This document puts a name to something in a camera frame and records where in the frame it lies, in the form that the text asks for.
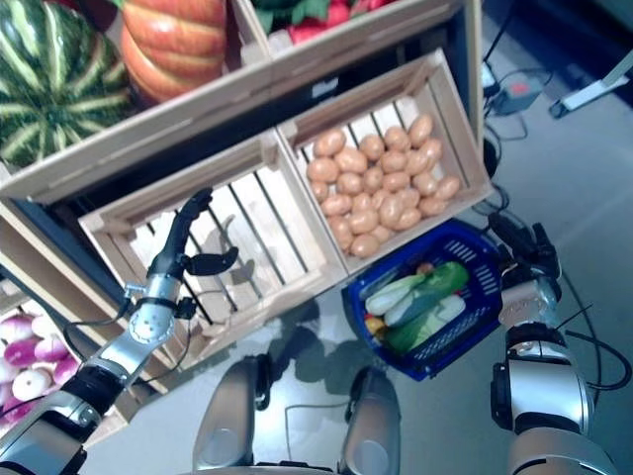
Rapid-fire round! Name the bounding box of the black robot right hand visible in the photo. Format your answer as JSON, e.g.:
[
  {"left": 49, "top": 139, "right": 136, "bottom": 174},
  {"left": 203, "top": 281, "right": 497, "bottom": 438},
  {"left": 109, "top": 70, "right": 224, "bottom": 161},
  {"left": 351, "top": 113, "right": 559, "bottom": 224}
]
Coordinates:
[{"left": 487, "top": 211, "right": 564, "bottom": 287}]

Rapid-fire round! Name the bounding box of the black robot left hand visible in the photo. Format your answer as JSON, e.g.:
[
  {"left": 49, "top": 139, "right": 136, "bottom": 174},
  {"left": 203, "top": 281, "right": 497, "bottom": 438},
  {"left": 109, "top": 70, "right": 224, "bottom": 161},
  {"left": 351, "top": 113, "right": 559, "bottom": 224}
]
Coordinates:
[{"left": 147, "top": 187, "right": 240, "bottom": 282}]

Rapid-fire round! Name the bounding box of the blue plastic shopping basket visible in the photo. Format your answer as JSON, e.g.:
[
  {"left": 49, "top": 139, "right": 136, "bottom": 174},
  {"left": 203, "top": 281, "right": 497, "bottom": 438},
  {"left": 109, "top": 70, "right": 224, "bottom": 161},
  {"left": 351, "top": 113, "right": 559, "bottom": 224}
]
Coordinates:
[{"left": 341, "top": 220, "right": 505, "bottom": 382}]

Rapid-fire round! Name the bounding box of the napa cabbage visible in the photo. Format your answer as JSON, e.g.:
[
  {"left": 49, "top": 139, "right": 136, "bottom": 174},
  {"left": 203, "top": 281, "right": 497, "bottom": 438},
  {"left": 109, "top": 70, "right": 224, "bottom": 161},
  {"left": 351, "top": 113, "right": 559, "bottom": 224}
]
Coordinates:
[
  {"left": 364, "top": 274, "right": 431, "bottom": 317},
  {"left": 383, "top": 260, "right": 471, "bottom": 328},
  {"left": 383, "top": 295, "right": 468, "bottom": 353}
]

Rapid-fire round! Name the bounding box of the wooden slatted crate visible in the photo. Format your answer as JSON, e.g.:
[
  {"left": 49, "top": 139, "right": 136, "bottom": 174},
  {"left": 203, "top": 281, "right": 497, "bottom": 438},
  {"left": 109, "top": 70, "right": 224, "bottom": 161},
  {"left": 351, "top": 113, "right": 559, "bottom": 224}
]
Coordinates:
[{"left": 77, "top": 133, "right": 347, "bottom": 370}]

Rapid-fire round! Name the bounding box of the wide wooden pumpkin crate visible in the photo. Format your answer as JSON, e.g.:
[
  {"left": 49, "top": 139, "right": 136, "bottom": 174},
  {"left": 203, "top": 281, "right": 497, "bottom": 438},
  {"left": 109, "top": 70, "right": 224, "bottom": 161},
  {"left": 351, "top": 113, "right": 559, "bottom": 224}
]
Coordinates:
[{"left": 0, "top": 0, "right": 276, "bottom": 207}]

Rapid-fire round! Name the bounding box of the wooden potato crate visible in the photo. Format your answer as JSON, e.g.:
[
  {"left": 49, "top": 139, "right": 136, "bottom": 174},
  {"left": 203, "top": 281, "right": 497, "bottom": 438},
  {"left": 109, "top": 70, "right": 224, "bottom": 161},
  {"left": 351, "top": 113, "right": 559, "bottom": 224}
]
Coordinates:
[{"left": 274, "top": 48, "right": 496, "bottom": 276}]

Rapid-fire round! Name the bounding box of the grey box with red label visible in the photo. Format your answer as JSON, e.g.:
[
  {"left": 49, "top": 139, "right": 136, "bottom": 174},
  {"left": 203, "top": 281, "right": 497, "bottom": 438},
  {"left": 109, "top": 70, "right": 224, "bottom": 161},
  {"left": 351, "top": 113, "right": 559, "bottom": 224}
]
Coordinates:
[{"left": 494, "top": 81, "right": 539, "bottom": 116}]

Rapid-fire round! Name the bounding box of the white standing desk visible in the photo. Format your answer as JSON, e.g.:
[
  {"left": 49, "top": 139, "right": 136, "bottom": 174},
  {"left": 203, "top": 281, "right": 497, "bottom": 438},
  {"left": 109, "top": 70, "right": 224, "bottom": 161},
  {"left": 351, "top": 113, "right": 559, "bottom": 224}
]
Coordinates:
[{"left": 548, "top": 61, "right": 633, "bottom": 120}]

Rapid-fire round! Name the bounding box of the wooden turnip crate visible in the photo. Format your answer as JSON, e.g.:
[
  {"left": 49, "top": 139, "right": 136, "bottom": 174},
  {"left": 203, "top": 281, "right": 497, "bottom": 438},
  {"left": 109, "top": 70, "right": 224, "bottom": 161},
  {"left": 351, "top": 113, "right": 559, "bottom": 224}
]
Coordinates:
[{"left": 0, "top": 284, "right": 149, "bottom": 446}]

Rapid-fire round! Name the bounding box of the silver robot left leg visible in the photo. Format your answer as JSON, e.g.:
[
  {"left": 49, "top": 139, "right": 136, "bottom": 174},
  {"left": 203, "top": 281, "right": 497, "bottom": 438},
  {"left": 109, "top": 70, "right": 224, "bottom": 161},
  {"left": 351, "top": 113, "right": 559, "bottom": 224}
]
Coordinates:
[{"left": 192, "top": 355, "right": 271, "bottom": 471}]

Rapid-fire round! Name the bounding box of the silver robot leg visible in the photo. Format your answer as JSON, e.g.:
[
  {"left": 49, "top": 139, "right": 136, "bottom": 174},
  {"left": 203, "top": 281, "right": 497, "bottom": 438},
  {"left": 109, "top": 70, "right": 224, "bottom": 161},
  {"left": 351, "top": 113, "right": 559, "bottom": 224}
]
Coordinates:
[
  {"left": 192, "top": 355, "right": 271, "bottom": 471},
  {"left": 340, "top": 365, "right": 402, "bottom": 474}
]

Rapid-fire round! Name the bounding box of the small orange pumpkin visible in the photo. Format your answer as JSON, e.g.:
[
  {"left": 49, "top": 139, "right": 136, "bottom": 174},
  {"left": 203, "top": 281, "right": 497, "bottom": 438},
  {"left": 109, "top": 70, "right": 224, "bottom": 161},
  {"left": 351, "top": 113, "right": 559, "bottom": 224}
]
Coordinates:
[{"left": 121, "top": 0, "right": 228, "bottom": 103}]

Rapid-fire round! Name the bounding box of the green striped pumpkin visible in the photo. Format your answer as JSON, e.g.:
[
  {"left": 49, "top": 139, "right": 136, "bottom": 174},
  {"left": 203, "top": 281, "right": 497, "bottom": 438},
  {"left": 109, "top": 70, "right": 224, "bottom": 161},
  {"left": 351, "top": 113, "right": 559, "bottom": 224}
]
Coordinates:
[{"left": 0, "top": 0, "right": 135, "bottom": 167}]

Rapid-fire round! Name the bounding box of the silver robot right leg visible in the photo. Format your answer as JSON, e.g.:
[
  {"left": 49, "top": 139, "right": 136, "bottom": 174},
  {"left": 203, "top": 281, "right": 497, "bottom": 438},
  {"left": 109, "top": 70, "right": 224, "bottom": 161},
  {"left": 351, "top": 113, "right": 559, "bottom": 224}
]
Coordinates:
[{"left": 340, "top": 365, "right": 402, "bottom": 474}]

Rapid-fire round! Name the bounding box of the dark green broccoli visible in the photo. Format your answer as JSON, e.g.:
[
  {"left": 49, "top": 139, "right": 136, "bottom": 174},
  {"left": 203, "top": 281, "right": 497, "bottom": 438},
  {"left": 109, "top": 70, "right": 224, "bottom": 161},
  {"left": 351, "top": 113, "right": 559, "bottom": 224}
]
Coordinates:
[{"left": 251, "top": 0, "right": 330, "bottom": 25}]

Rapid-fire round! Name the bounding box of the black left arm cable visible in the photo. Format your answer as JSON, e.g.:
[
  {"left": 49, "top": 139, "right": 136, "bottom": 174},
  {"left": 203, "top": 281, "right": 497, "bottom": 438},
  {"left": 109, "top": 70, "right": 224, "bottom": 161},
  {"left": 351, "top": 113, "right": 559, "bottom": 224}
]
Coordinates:
[{"left": 61, "top": 291, "right": 199, "bottom": 372}]

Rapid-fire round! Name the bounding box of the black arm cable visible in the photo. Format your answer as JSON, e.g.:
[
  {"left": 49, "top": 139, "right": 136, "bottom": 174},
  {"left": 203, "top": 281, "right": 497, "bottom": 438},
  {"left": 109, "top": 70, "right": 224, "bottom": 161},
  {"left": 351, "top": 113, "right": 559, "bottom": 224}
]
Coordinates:
[
  {"left": 61, "top": 291, "right": 199, "bottom": 372},
  {"left": 563, "top": 276, "right": 633, "bottom": 393}
]

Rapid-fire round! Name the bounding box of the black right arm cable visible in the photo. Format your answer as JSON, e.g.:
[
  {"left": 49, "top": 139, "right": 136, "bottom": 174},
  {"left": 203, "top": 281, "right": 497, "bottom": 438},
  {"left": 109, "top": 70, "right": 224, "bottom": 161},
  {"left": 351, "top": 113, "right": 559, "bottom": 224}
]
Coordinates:
[{"left": 563, "top": 276, "right": 633, "bottom": 393}]

